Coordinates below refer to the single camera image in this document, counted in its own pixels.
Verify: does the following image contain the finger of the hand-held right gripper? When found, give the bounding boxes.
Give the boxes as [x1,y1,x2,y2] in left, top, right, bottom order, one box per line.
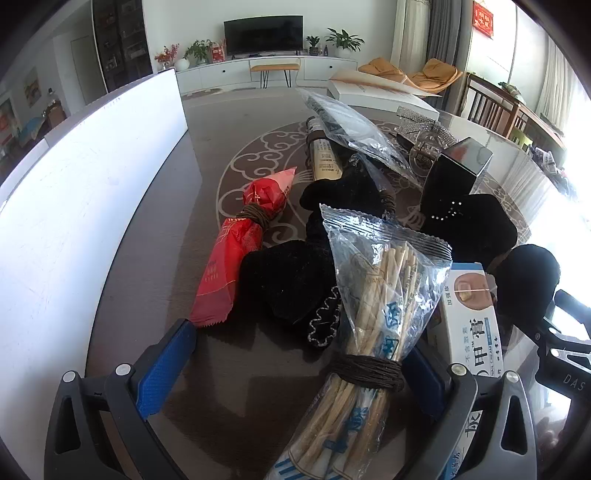
[551,290,591,326]

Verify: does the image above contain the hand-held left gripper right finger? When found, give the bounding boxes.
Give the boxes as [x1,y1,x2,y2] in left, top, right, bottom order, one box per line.
[402,346,539,480]

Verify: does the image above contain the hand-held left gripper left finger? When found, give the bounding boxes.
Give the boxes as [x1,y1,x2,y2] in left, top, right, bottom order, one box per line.
[44,318,197,480]

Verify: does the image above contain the clear chopsticks packet brown cord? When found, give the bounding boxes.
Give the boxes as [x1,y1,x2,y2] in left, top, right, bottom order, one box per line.
[265,204,453,480]

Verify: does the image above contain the red packet brown cord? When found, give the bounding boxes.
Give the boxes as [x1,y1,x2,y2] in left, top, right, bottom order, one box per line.
[189,167,297,328]

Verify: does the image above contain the white board panel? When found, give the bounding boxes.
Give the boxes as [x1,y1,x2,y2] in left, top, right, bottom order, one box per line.
[0,68,202,480]

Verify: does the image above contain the white blue cream box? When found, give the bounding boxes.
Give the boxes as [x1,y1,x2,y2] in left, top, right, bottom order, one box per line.
[426,262,504,480]

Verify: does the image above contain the black velvet cloth rhinestone dots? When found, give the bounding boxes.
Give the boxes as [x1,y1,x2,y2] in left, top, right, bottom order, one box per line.
[419,194,519,273]

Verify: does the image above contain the black velvet cloth silver trim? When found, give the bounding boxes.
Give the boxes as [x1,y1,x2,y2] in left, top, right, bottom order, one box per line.
[239,217,345,348]

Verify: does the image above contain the glossy black box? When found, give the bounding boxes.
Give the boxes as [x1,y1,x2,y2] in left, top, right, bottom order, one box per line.
[419,137,494,219]

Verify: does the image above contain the wooden side table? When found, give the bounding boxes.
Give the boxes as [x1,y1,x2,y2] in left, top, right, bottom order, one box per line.
[499,83,570,155]

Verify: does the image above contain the wooden chair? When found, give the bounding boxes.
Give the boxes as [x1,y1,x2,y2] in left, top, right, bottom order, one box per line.
[457,73,529,136]

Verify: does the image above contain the gold packet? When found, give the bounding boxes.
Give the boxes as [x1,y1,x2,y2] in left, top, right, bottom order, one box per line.
[305,117,345,182]

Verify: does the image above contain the orange lounge chair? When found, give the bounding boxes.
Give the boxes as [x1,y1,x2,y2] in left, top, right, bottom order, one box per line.
[358,58,463,94]

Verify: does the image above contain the clear plastic bag dark contents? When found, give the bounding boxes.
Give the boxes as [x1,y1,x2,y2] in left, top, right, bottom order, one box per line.
[295,88,423,188]

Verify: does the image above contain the white flat box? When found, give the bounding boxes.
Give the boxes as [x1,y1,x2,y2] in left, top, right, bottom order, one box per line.
[328,69,440,123]

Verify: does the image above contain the grey white curtains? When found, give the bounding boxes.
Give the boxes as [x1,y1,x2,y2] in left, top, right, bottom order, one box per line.
[390,0,468,75]

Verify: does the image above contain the red flower plant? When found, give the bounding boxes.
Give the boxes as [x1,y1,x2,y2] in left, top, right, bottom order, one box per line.
[154,45,180,71]

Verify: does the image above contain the green potted plant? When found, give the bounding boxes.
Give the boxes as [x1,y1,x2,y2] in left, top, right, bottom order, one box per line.
[185,40,214,65]

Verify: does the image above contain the orange top bench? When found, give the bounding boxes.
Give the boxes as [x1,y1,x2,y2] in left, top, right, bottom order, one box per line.
[250,63,301,88]

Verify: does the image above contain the dark display cabinet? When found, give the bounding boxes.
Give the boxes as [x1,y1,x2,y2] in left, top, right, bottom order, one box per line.
[91,0,153,93]

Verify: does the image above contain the white television cabinet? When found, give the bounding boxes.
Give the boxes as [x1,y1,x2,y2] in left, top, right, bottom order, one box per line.
[175,55,359,95]

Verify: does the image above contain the large leafy potted plant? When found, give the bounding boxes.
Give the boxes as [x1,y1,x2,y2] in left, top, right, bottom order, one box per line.
[325,28,365,59]

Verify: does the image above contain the black television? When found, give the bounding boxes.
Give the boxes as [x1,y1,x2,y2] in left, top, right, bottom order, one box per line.
[224,15,304,57]

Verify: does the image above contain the red wall hanging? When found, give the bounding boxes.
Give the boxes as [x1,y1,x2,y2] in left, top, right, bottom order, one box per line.
[473,0,496,36]

